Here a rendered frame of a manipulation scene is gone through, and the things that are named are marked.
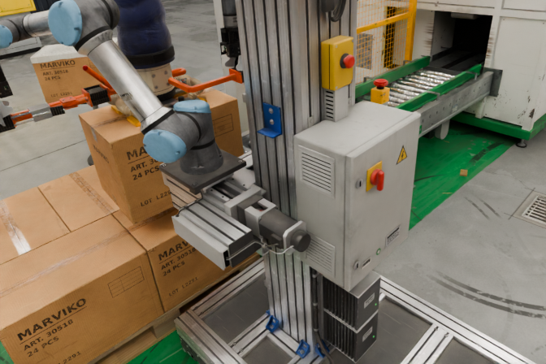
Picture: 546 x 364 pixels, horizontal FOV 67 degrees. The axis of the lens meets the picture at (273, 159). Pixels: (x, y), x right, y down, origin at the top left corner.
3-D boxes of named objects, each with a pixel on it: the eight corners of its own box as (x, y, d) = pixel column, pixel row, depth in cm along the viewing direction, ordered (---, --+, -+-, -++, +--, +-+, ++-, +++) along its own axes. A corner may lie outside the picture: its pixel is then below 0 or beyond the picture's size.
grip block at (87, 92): (104, 96, 177) (100, 82, 174) (112, 101, 170) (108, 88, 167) (84, 101, 172) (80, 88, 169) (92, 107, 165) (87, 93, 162)
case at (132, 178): (205, 146, 238) (194, 80, 218) (246, 172, 210) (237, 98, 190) (101, 188, 207) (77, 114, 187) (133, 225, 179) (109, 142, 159)
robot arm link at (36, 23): (127, -16, 128) (21, 9, 148) (104, -11, 119) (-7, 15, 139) (140, 23, 133) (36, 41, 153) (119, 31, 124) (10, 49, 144)
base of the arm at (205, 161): (231, 162, 146) (228, 136, 141) (197, 179, 137) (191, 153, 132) (206, 149, 156) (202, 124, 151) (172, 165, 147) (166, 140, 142)
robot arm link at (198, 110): (221, 132, 144) (215, 95, 138) (202, 149, 133) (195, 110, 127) (191, 129, 148) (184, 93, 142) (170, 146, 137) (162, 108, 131)
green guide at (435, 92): (476, 73, 345) (478, 62, 341) (489, 75, 338) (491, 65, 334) (353, 140, 258) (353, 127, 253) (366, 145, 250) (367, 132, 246)
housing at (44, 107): (49, 112, 164) (45, 101, 162) (54, 117, 159) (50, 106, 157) (31, 118, 160) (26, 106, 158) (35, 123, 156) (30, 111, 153)
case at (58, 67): (130, 82, 375) (119, 36, 356) (124, 97, 340) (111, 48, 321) (60, 90, 368) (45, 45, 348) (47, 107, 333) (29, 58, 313)
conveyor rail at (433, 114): (483, 93, 347) (487, 71, 338) (490, 94, 344) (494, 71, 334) (279, 216, 220) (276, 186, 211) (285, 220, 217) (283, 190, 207)
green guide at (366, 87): (418, 62, 382) (419, 53, 377) (429, 65, 375) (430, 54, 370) (293, 118, 294) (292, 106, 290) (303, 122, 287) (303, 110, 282)
